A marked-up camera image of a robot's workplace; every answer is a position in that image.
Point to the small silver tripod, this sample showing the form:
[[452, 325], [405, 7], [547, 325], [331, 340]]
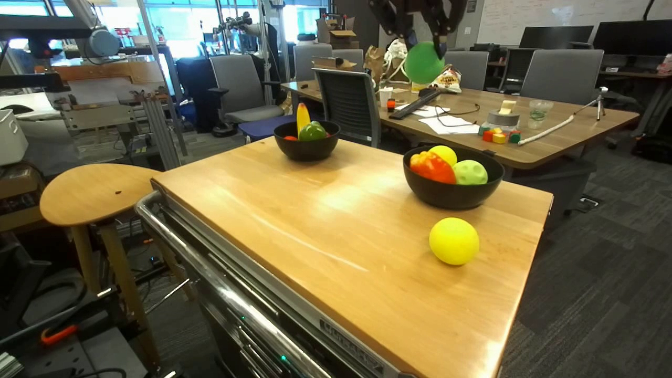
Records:
[[601, 102]]

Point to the pale green round fruit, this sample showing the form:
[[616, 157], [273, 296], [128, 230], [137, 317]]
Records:
[[470, 173]]

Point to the white stick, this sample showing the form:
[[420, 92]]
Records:
[[549, 128]]

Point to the green toy block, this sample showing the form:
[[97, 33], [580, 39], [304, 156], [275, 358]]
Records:
[[515, 139]]

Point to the cardboard box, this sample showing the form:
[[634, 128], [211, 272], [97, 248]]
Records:
[[343, 36]]

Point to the yellow toy block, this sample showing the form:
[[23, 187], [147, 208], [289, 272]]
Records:
[[498, 137]]

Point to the yellow toy banana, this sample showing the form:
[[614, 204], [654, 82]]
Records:
[[303, 117]]

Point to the black computer monitor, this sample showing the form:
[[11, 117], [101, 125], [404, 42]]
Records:
[[557, 36], [633, 36]]

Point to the green round toy fruit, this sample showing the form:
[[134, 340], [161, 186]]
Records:
[[424, 63]]

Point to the black flat device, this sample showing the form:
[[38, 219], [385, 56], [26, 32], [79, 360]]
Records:
[[420, 104]]

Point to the red toy block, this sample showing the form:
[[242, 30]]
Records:
[[487, 135]]

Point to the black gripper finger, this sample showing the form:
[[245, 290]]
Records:
[[443, 21], [393, 15]]

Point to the white paper sheets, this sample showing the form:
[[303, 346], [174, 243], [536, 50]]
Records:
[[448, 126]]

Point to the clear plastic container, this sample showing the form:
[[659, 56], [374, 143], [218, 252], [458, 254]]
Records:
[[504, 114]]

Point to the clear plastic cup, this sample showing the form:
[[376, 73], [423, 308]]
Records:
[[537, 109]]

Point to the white plastic box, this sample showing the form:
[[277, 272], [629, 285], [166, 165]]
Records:
[[11, 137]]

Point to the round wooden stool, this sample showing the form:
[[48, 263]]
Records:
[[97, 192]]

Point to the large yellow round fruit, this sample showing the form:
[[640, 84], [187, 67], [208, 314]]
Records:
[[454, 239]]

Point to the black bowl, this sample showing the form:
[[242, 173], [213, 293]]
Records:
[[304, 149], [448, 197]]

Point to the green apple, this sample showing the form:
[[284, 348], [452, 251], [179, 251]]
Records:
[[316, 131]]

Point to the aluminium frame rack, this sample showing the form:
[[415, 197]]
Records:
[[117, 115]]

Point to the metal tool cart wooden top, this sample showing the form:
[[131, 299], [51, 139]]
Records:
[[243, 328]]

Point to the dark mesh office chair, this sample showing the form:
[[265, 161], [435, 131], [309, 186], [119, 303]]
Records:
[[347, 96]]

